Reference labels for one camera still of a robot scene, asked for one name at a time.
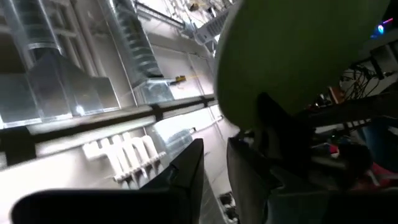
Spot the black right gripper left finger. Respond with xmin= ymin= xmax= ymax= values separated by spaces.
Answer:
xmin=11 ymin=138 xmax=205 ymax=224

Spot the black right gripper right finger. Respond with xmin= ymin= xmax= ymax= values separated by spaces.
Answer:
xmin=226 ymin=136 xmax=398 ymax=224

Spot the pale sage green plate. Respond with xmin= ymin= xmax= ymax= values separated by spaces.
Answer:
xmin=215 ymin=0 xmax=392 ymax=131

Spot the white ribbed ceiling fixture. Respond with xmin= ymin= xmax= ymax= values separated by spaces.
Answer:
xmin=82 ymin=132 xmax=167 ymax=184

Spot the white perforated duct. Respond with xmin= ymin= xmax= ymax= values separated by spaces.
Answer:
xmin=193 ymin=11 xmax=233 ymax=46

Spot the spiral silver ventilation duct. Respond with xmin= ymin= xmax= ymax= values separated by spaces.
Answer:
xmin=99 ymin=0 xmax=175 ymax=103

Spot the rectangular silver ventilation duct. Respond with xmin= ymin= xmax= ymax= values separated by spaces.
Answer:
xmin=0 ymin=0 xmax=122 ymax=128

